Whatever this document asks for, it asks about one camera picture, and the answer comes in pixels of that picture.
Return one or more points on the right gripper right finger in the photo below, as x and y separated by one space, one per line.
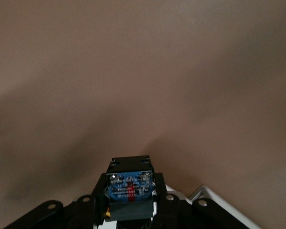
171 212

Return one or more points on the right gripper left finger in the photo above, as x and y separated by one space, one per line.
85 210

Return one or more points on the white cabinet drawer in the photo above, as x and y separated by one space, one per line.
205 192

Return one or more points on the brown table cover sheet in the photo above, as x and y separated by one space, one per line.
143 71

